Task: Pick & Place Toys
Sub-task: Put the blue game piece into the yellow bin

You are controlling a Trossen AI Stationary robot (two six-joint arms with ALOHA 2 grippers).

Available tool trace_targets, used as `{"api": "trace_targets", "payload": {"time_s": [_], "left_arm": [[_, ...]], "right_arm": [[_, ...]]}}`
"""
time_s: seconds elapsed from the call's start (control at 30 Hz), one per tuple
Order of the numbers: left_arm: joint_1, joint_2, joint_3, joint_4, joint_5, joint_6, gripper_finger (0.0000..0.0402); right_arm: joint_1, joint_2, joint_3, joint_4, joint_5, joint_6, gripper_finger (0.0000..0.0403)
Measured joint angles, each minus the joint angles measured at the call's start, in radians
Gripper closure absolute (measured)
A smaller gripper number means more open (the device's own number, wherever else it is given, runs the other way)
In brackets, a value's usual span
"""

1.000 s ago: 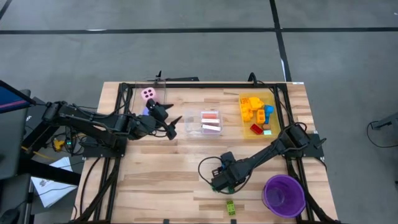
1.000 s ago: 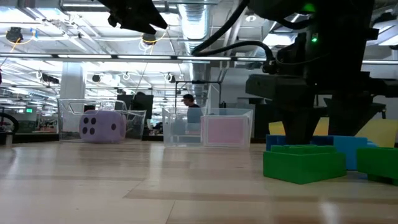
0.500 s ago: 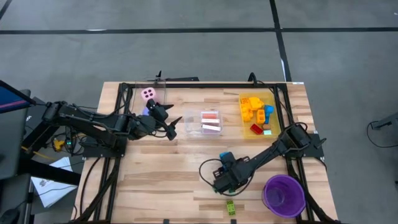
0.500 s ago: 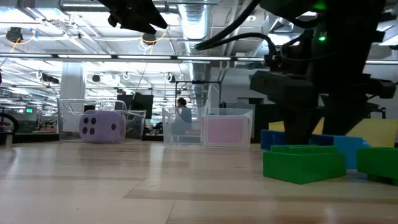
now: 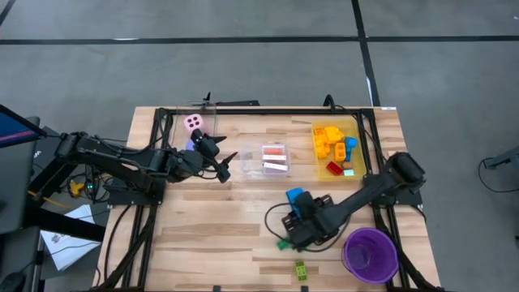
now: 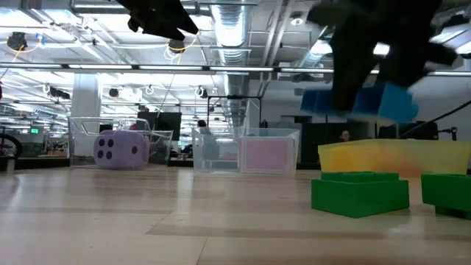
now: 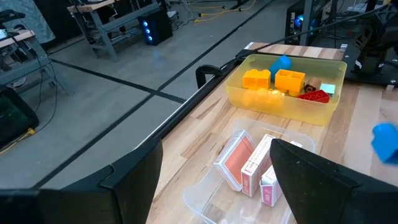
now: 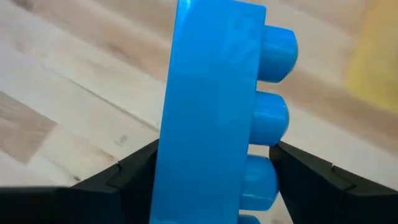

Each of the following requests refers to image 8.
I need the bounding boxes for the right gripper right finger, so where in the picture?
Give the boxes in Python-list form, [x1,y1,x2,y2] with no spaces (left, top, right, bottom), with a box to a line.
[269,140,398,224]

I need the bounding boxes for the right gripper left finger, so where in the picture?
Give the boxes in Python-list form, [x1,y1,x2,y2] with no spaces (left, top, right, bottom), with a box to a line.
[0,139,160,224]

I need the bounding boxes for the large blue toy brick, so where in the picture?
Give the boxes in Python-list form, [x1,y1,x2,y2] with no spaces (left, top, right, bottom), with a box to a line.
[148,0,299,224]

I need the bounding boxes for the yellow plastic bin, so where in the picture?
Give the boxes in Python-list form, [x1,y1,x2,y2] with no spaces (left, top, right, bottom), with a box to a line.
[343,0,398,113]

